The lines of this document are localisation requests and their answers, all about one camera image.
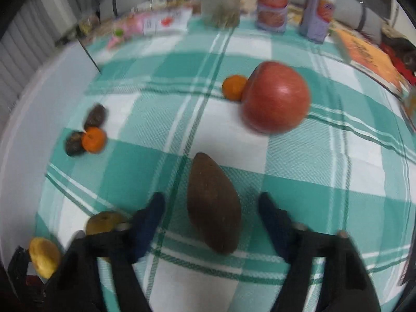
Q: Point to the green checked tablecloth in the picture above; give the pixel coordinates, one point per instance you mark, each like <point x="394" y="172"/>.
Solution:
<point x="195" y="130"/>

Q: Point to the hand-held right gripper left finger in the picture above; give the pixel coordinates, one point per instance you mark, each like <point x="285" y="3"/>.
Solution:
<point x="148" y="227"/>

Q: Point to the colourful small packet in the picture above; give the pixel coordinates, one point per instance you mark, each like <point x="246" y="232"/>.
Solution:
<point x="410" y="104"/>

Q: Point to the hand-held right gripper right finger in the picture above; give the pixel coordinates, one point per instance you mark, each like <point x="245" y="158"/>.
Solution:
<point x="273" y="221"/>

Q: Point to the white packet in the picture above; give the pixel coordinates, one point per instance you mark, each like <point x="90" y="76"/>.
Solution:
<point x="165" y="21"/>

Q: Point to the clear plastic container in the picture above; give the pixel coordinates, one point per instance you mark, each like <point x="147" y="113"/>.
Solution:
<point x="221" y="5"/>

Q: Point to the green-brown round fruit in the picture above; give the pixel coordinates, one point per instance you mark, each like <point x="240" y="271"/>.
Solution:
<point x="102" y="222"/>

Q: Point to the small orange tangerine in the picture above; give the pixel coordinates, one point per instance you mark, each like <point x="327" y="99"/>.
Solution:
<point x="234" y="87"/>
<point x="94" y="139"/>

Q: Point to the pink packet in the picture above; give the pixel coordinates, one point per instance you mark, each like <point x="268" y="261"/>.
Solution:
<point x="128" y="27"/>

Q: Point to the red apple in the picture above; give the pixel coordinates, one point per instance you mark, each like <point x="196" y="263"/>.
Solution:
<point x="276" y="97"/>

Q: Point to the yellow round fruit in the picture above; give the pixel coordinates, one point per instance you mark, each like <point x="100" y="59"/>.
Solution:
<point x="44" y="256"/>

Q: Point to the dark cloth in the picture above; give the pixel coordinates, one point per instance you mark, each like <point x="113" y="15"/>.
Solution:
<point x="403" y="52"/>

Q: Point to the grey window blinds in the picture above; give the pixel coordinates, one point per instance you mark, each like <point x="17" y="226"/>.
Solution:
<point x="26" y="39"/>

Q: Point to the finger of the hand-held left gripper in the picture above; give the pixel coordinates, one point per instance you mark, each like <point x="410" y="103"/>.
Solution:
<point x="22" y="266"/>

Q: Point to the orange book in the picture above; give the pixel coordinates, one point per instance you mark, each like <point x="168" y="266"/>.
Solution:
<point x="370" y="58"/>

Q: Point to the brown sweet potato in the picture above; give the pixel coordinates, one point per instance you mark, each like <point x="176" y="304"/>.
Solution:
<point x="213" y="204"/>

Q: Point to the dark purple round fruit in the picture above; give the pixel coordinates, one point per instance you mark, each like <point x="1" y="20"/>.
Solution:
<point x="74" y="143"/>
<point x="95" y="116"/>

